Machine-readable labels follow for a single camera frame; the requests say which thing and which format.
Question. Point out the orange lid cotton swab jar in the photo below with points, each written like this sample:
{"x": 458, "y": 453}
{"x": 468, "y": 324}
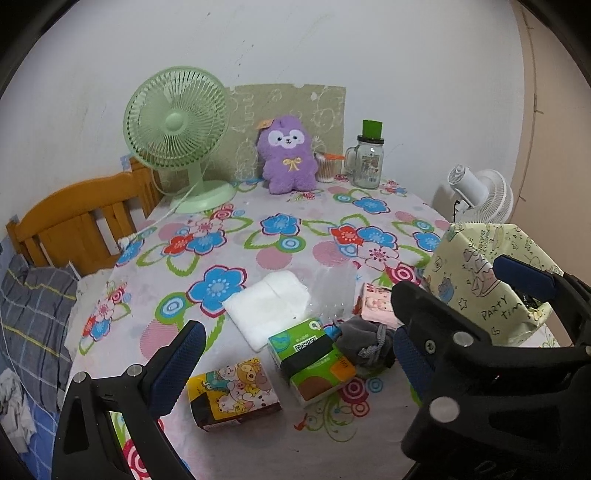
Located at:
{"x": 327, "y": 168}

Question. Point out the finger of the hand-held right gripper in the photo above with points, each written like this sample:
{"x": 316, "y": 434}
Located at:
{"x": 448, "y": 314}
{"x": 524, "y": 273}

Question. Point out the purple plush toy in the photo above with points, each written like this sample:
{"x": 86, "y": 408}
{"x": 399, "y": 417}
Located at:
{"x": 288, "y": 157}

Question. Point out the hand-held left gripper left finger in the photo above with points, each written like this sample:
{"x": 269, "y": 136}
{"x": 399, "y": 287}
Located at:
{"x": 178, "y": 364}

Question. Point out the glass jar mug green lid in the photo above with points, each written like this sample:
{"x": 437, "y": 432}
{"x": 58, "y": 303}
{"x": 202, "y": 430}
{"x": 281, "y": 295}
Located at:
{"x": 367, "y": 161}

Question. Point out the white fan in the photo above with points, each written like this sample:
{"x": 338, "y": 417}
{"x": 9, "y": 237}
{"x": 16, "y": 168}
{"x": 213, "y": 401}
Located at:
{"x": 489, "y": 194}

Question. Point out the grey plaid blanket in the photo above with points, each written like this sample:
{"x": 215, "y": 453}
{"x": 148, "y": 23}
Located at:
{"x": 32, "y": 314}

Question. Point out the clear plastic bag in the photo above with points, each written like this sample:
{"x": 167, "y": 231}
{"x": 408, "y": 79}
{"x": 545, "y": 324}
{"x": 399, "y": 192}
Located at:
{"x": 334, "y": 290}

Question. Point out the white crumpled cloth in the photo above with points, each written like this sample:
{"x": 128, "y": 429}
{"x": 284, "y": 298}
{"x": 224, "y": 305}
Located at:
{"x": 14, "y": 406}

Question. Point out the green patterned sheet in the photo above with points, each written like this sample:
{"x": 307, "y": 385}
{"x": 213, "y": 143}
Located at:
{"x": 295, "y": 106}

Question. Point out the green desk fan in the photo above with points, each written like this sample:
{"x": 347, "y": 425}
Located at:
{"x": 175, "y": 122}

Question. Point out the cartoon print storage box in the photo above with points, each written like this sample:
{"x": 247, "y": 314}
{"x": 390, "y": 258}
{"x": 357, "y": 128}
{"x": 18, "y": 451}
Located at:
{"x": 471, "y": 277}

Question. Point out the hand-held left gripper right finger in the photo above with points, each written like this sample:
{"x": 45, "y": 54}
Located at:
{"x": 411, "y": 364}

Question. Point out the floral tablecloth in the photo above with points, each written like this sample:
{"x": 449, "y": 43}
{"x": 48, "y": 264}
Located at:
{"x": 286, "y": 235}

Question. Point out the white cloth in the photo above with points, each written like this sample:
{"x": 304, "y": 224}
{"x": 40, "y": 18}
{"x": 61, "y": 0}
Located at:
{"x": 14, "y": 406}
{"x": 265, "y": 304}

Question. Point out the yellow cartoon tissue pack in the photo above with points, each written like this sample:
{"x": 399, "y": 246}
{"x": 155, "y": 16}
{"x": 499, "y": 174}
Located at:
{"x": 235, "y": 392}

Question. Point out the beige door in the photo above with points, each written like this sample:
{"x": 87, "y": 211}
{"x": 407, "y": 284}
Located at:
{"x": 563, "y": 138}

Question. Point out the green tissue pack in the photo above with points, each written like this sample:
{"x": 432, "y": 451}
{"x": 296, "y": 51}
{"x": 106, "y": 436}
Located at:
{"x": 309, "y": 360}

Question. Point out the blue bed sheet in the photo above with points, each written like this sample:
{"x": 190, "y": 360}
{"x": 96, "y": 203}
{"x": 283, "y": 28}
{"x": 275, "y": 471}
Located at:
{"x": 44, "y": 438}

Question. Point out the pink tissue pack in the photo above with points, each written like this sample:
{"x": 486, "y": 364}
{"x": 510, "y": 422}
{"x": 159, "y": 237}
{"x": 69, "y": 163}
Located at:
{"x": 374, "y": 304}

